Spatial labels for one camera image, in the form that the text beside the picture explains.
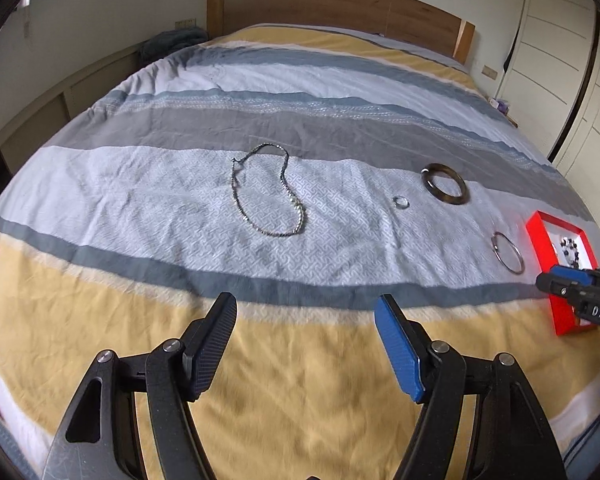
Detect thin brown hoop bangle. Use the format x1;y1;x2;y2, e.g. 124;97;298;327
491;231;526;275

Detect dark brown wooden bangle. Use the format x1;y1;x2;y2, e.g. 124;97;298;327
420;162;470;206

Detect silver bead necklace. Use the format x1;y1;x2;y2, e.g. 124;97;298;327
229;142;308;239

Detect red jewelry box lid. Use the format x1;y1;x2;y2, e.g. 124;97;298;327
526;210;597;336

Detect purple tissue box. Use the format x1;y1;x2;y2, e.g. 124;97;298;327
496;99;509;114

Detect white wardrobe doors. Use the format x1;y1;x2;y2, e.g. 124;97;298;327
498;0;600;193

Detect striped bed duvet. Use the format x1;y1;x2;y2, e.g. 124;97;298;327
0;25;600;479

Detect low wooden side shelf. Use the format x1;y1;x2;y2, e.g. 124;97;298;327
0;44;140;194

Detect dark blue folded blanket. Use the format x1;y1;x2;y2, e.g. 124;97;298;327
137;26;211;68

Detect wooden headboard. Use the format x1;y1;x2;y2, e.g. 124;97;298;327
206;0;475;64

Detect wall socket plate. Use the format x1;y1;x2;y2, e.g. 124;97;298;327
481;65;498;80

